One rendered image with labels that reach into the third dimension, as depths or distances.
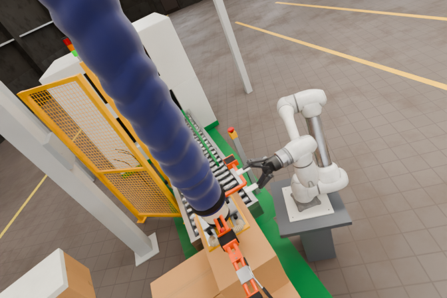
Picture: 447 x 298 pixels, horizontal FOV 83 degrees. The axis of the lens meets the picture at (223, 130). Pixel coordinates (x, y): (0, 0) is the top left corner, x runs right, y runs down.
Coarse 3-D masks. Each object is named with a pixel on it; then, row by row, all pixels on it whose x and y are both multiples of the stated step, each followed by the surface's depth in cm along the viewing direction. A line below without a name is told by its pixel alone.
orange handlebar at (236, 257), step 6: (234, 168) 179; (240, 186) 164; (228, 192) 164; (222, 216) 152; (216, 222) 149; (222, 222) 148; (228, 228) 144; (234, 246) 134; (228, 252) 133; (234, 252) 131; (240, 252) 130; (234, 258) 128; (240, 258) 128; (234, 264) 127; (246, 264) 125; (252, 282) 117; (246, 288) 116; (246, 294) 115
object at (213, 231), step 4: (196, 216) 173; (200, 216) 172; (200, 224) 167; (200, 228) 165; (208, 228) 162; (212, 228) 161; (216, 228) 161; (204, 232) 161; (208, 232) 157; (212, 232) 159; (216, 232) 158; (204, 236) 159; (208, 236) 157; (216, 236) 156; (208, 244) 153; (208, 248) 152; (212, 248) 151
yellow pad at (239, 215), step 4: (228, 196) 176; (232, 196) 176; (228, 200) 171; (232, 200) 172; (236, 204) 169; (236, 208) 166; (236, 212) 164; (240, 212) 163; (232, 216) 163; (236, 216) 159; (240, 216) 160; (232, 220) 160; (236, 220) 159; (244, 220) 158; (232, 224) 159; (244, 224) 155; (248, 224) 155; (244, 228) 154; (248, 228) 154; (240, 232) 153
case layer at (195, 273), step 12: (204, 252) 215; (180, 264) 214; (192, 264) 211; (204, 264) 207; (168, 276) 210; (180, 276) 206; (192, 276) 203; (204, 276) 199; (156, 288) 206; (168, 288) 202; (180, 288) 199; (192, 288) 195; (204, 288) 192; (216, 288) 189; (288, 288) 173
